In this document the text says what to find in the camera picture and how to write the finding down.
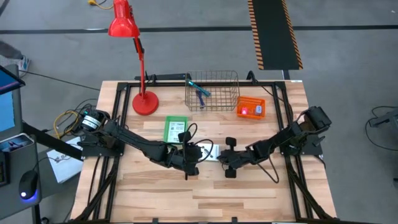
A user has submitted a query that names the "white paper booklet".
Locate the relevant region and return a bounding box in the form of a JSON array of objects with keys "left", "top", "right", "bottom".
[{"left": 46, "top": 136, "right": 85, "bottom": 184}]

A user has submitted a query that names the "black keyboard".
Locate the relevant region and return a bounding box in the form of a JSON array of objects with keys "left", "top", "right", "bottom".
[{"left": 0, "top": 151, "right": 11, "bottom": 188}]

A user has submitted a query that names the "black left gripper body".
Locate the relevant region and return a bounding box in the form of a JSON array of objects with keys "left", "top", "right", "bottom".
[{"left": 169, "top": 143, "right": 195, "bottom": 169}]

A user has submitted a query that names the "black yellow striped floor mat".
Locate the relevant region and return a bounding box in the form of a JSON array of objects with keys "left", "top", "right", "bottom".
[{"left": 247, "top": 0, "right": 304, "bottom": 71}]

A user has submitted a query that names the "black computer mouse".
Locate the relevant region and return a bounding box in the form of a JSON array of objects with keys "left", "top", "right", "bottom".
[{"left": 18, "top": 169, "right": 39, "bottom": 200}]

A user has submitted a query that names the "black aluminium frame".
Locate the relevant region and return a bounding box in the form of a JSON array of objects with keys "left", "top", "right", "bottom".
[{"left": 70, "top": 72, "right": 338, "bottom": 224}]

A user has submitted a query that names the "black floor cable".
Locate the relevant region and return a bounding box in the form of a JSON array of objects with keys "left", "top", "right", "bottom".
[{"left": 364, "top": 105, "right": 398, "bottom": 152}]

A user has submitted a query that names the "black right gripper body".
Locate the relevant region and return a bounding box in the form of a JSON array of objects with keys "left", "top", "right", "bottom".
[{"left": 234, "top": 147, "right": 254, "bottom": 167}]

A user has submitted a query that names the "red desk lamp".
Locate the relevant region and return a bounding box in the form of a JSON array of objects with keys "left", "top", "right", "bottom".
[{"left": 108, "top": 0, "right": 160, "bottom": 116}]

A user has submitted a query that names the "person's leg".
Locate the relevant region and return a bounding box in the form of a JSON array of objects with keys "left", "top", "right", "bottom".
[{"left": 0, "top": 40, "right": 24, "bottom": 61}]

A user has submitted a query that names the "green plastic bin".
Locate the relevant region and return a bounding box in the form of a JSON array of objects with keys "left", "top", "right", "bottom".
[{"left": 162, "top": 115, "right": 189, "bottom": 145}]

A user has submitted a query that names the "computer monitor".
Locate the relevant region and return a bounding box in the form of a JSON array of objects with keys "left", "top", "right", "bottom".
[{"left": 0, "top": 64, "right": 26, "bottom": 141}]

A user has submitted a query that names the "metal wire basket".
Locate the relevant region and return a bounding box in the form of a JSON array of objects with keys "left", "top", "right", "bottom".
[{"left": 185, "top": 70, "right": 241, "bottom": 113}]

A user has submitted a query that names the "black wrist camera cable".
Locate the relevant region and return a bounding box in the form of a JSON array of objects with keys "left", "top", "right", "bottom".
[
  {"left": 185, "top": 122, "right": 216, "bottom": 164},
  {"left": 257, "top": 153, "right": 280, "bottom": 185}
]

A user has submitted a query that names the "orange plastic bin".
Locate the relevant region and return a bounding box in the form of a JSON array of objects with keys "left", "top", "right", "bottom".
[{"left": 236, "top": 95, "right": 267, "bottom": 121}]

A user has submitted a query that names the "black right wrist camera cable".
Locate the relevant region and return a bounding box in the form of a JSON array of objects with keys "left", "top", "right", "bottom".
[{"left": 257, "top": 153, "right": 280, "bottom": 185}]

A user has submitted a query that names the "white card with tool picture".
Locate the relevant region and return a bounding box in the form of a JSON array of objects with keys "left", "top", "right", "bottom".
[{"left": 198, "top": 143, "right": 223, "bottom": 162}]

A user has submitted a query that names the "yellow floor cable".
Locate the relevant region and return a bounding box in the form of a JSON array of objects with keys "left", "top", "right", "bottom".
[{"left": 53, "top": 110, "right": 81, "bottom": 140}]

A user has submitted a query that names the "teal pen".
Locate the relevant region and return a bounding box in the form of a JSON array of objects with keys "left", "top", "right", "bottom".
[{"left": 187, "top": 80, "right": 212, "bottom": 98}]

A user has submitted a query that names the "yellow extension cord plug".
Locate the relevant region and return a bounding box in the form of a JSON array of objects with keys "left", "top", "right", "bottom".
[{"left": 87, "top": 0, "right": 114, "bottom": 11}]

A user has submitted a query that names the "person's shoe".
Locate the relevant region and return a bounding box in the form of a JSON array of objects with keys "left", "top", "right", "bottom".
[{"left": 15, "top": 55, "right": 31, "bottom": 73}]

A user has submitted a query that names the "black left wrist camera cable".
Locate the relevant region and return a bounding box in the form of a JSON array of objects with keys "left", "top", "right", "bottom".
[{"left": 185, "top": 122, "right": 216, "bottom": 164}]

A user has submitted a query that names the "black diagonal bar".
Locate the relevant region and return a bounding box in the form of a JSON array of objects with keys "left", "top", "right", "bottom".
[{"left": 21, "top": 121, "right": 83, "bottom": 161}]

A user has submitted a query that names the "dark blue pen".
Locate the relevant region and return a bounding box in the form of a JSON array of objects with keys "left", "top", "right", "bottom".
[{"left": 195, "top": 90, "right": 206, "bottom": 109}]

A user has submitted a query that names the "grey box with tools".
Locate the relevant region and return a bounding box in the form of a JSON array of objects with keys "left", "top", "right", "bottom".
[{"left": 0, "top": 133, "right": 35, "bottom": 154}]

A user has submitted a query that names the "grey floor stand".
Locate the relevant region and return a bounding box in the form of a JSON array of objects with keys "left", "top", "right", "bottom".
[{"left": 369, "top": 108, "right": 398, "bottom": 129}]

